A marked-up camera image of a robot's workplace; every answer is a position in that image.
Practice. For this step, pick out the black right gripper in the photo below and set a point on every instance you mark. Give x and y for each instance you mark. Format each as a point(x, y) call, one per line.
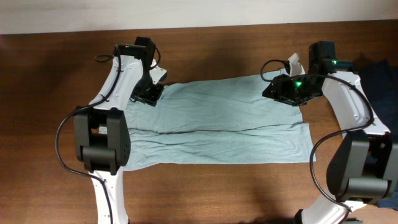
point(281, 90)

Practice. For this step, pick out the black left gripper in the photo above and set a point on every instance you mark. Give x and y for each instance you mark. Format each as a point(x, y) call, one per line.
point(149, 95)

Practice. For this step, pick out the light teal t-shirt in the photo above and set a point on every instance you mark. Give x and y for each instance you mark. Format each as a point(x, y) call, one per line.
point(216, 122)

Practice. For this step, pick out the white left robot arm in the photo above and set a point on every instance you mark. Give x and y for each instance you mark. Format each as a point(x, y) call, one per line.
point(102, 138)

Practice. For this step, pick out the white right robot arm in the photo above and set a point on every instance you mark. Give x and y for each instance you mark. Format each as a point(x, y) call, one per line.
point(361, 171)

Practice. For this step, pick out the dark blue folded garment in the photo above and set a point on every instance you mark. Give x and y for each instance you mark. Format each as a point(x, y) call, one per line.
point(379, 83)

